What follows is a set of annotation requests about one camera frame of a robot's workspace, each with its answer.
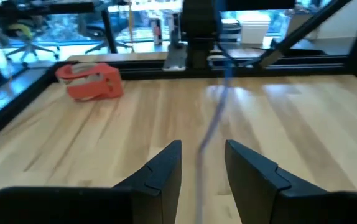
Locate long thin blue cable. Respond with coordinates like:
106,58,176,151
193,40,238,224

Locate brown cardboard box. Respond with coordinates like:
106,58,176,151
285,7,310,40

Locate stack of books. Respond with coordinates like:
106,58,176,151
219,18,242,44

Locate green office chair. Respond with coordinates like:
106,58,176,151
0,21,60,62

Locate grey metal mounting plate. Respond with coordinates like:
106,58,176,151
162,42,188,72

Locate grey office chair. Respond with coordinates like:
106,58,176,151
78,14,132,54

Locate red tape dispenser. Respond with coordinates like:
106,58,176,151
55,61,125,102

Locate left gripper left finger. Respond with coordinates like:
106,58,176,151
0,139,183,224

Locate small white red box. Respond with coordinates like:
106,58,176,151
151,18,163,45

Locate black office desk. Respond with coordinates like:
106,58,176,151
0,0,104,18

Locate yellow hanging cable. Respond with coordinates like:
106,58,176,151
127,0,135,54

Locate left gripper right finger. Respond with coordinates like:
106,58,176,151
224,139,357,224

